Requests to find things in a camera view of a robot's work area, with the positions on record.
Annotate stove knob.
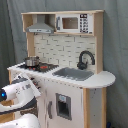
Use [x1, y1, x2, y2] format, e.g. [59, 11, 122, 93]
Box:
[33, 81, 40, 89]

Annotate wooden toy kitchen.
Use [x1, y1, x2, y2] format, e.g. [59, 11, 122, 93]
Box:
[9, 10, 115, 128]

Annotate grey toy sink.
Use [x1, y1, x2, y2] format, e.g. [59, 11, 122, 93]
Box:
[53, 67, 93, 81]

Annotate black toy faucet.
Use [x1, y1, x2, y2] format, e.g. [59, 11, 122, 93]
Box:
[77, 50, 95, 70]

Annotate black stovetop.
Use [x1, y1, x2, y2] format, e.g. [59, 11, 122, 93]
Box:
[20, 62, 57, 73]

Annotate silver toy pot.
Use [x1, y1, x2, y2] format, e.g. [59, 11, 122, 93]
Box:
[24, 56, 40, 66]

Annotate white fridge door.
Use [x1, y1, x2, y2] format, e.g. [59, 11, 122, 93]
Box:
[46, 81, 84, 128]

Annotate toy microwave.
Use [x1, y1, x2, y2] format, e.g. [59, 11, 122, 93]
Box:
[56, 14, 94, 34]

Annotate grey range hood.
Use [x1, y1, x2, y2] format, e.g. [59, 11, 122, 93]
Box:
[26, 14, 55, 34]

